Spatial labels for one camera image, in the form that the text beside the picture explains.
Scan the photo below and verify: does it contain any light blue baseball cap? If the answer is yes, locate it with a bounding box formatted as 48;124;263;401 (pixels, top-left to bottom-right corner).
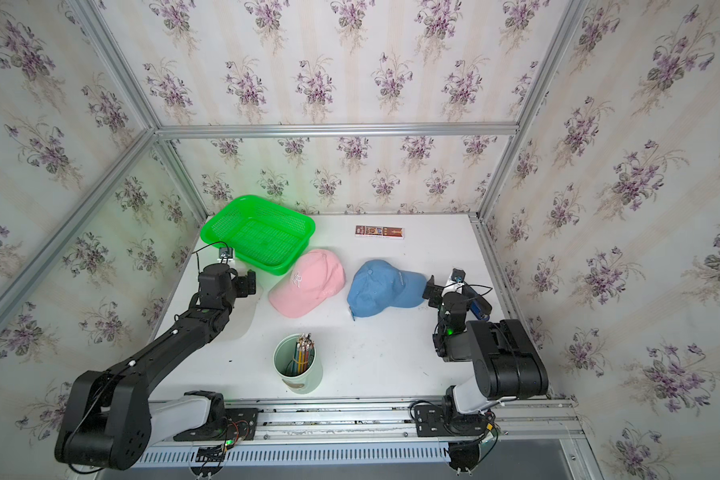
347;259;427;318

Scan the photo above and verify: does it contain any pink baseball cap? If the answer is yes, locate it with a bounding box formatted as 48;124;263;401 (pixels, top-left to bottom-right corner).
268;249;346;319

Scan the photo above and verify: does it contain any white baseball cap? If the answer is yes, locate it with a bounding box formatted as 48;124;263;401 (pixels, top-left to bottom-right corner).
216;296;260;341

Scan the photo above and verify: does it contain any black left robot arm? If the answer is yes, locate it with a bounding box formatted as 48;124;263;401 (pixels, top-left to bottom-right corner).
54;263;257;470

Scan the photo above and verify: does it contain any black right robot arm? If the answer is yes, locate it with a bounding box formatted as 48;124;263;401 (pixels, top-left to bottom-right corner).
422;269;549;420

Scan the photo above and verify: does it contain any blue stapler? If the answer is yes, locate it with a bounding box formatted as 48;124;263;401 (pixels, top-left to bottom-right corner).
462;284;493;321

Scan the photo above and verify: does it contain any green plastic basket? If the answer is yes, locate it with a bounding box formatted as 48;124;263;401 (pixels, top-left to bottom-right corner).
200;195;316;275

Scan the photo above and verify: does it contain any red cigarette carton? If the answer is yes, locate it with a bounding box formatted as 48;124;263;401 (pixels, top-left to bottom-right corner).
355;225;405;239

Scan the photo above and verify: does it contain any coloured pencils bundle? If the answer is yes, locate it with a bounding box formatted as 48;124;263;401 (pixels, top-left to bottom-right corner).
287;334;314;377

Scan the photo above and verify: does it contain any green pencil cup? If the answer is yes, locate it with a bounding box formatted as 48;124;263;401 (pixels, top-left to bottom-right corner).
273;333;323;395

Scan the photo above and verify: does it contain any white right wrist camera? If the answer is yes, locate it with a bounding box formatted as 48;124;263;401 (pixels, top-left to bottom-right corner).
443;268;466;294

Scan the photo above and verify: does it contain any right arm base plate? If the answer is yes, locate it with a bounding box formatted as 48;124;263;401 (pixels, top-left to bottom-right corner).
408;400;496;437

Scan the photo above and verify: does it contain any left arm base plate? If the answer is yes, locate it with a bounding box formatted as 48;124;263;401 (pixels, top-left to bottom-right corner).
172;408;259;442

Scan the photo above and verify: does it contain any aluminium mounting rail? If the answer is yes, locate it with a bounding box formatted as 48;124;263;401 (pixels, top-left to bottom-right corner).
147;398;585;448

